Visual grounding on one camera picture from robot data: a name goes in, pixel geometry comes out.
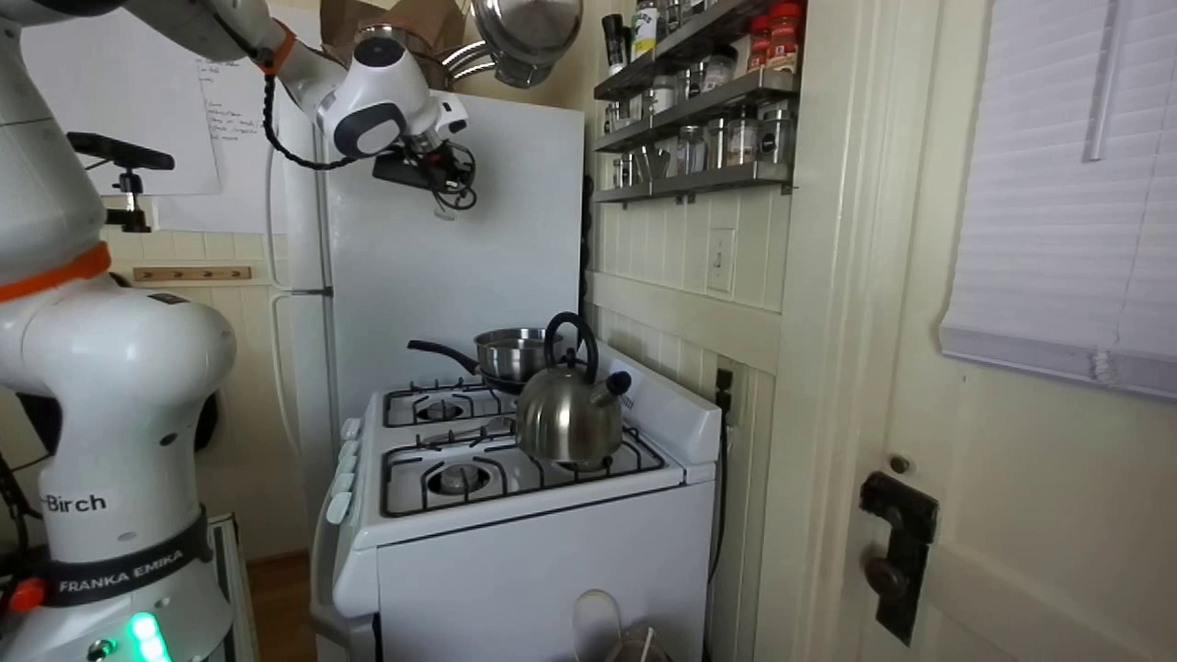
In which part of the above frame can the top metal spice shelf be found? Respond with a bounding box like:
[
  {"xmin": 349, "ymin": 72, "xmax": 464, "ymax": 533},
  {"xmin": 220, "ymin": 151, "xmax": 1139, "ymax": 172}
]
[{"xmin": 591, "ymin": 0, "xmax": 772, "ymax": 100}]

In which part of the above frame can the white gas stove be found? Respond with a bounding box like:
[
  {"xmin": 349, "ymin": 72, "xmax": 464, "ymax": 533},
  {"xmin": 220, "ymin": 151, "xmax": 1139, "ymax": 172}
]
[{"xmin": 310, "ymin": 351, "xmax": 721, "ymax": 662}]

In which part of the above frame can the black door latch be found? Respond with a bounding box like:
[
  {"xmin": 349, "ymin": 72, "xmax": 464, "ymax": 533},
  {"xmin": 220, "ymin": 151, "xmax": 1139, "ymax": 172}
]
[{"xmin": 859, "ymin": 471, "xmax": 939, "ymax": 644}]

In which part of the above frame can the black camera on stand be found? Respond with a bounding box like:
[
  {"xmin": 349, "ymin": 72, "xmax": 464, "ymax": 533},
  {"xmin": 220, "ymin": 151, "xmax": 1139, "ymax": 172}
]
[{"xmin": 70, "ymin": 133, "xmax": 173, "ymax": 231}]

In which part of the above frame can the middle metal spice shelf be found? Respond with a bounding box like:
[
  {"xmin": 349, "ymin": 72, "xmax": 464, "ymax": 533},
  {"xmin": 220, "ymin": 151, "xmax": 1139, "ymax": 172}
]
[{"xmin": 597, "ymin": 73, "xmax": 797, "ymax": 151}]

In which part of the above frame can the red McCormick cinnamon jar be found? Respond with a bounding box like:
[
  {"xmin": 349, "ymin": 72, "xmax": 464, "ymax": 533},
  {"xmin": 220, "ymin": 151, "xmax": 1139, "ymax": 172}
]
[{"xmin": 746, "ymin": 0, "xmax": 805, "ymax": 73}]

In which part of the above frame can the white window blind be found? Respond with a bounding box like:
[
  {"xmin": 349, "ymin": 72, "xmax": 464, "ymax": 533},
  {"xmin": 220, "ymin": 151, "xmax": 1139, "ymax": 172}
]
[{"xmin": 939, "ymin": 0, "xmax": 1177, "ymax": 400}]

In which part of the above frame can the white refrigerator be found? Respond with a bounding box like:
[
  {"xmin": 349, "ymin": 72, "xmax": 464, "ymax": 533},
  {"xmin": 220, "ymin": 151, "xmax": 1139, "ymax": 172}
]
[{"xmin": 273, "ymin": 97, "xmax": 585, "ymax": 550}]

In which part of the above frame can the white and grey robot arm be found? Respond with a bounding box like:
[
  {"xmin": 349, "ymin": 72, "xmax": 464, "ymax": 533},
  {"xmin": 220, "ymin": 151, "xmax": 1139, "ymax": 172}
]
[{"xmin": 0, "ymin": 0, "xmax": 464, "ymax": 662}]

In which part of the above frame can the wall power outlet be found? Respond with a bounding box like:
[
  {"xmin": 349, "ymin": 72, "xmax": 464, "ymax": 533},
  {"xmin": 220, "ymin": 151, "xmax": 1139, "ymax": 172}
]
[{"xmin": 712, "ymin": 368, "xmax": 735, "ymax": 424}]

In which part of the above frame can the hanging steel pot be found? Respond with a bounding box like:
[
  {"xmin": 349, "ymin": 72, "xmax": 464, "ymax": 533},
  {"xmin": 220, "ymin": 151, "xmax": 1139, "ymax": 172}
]
[{"xmin": 441, "ymin": 40, "xmax": 553, "ymax": 90}]

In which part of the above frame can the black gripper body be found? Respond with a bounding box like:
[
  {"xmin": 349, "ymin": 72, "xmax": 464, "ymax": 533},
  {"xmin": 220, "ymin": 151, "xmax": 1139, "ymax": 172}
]
[{"xmin": 371, "ymin": 140, "xmax": 477, "ymax": 210}]

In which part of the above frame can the metal spice shelf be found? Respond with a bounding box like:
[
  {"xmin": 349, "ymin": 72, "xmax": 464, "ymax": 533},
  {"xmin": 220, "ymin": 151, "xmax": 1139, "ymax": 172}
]
[
  {"xmin": 597, "ymin": 73, "xmax": 797, "ymax": 151},
  {"xmin": 597, "ymin": 164, "xmax": 789, "ymax": 208},
  {"xmin": 591, "ymin": 0, "xmax": 772, "ymax": 100}
]

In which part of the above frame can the white paper on wall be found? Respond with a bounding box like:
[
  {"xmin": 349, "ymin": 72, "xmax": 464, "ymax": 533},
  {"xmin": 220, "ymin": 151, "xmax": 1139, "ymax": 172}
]
[{"xmin": 22, "ymin": 12, "xmax": 266, "ymax": 231}]

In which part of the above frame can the bottom metal spice shelf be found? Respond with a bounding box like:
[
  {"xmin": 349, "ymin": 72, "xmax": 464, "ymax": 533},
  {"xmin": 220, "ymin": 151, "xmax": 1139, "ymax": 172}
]
[{"xmin": 597, "ymin": 164, "xmax": 789, "ymax": 208}]

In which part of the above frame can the white light switch plate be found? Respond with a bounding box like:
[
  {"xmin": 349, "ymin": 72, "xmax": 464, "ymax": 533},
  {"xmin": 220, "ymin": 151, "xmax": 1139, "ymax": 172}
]
[{"xmin": 707, "ymin": 229, "xmax": 735, "ymax": 294}]

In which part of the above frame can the hanging steel bowl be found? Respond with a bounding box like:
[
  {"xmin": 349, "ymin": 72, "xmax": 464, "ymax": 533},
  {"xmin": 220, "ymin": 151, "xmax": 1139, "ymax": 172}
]
[{"xmin": 469, "ymin": 0, "xmax": 585, "ymax": 62}]

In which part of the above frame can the steel kettle with black handle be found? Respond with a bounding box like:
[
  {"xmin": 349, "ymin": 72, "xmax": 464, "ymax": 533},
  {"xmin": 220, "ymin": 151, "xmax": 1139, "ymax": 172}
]
[{"xmin": 518, "ymin": 313, "xmax": 634, "ymax": 468}]

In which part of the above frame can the steel saucepan on stove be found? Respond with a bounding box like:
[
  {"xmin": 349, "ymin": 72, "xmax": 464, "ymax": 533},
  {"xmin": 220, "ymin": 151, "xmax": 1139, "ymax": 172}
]
[{"xmin": 413, "ymin": 329, "xmax": 543, "ymax": 393}]

